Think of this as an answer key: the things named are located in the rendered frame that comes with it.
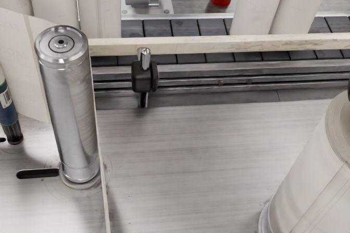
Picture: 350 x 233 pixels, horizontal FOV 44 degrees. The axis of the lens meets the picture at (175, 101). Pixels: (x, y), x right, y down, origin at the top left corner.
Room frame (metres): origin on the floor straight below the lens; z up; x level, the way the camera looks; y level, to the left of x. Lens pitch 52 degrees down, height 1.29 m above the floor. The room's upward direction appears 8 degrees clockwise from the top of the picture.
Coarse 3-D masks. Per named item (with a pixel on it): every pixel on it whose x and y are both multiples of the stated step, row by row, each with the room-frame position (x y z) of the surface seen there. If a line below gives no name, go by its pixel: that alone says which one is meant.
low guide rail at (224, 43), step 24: (96, 48) 0.36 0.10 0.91; (120, 48) 0.37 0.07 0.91; (168, 48) 0.39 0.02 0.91; (192, 48) 0.39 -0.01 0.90; (216, 48) 0.40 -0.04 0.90; (240, 48) 0.41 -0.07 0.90; (264, 48) 0.42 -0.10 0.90; (288, 48) 0.42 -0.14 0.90; (312, 48) 0.43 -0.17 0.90; (336, 48) 0.44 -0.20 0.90
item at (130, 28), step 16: (336, 16) 0.53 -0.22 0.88; (128, 32) 0.43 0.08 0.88; (144, 32) 0.44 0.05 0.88; (160, 32) 0.44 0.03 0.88; (176, 32) 0.44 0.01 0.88; (192, 32) 0.45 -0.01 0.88; (208, 32) 0.45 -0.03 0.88; (224, 32) 0.46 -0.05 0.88; (320, 32) 0.49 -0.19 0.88; (336, 32) 0.49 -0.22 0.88; (96, 64) 0.36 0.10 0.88; (112, 64) 0.37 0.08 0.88; (128, 64) 0.37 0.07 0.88; (160, 64) 0.38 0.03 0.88
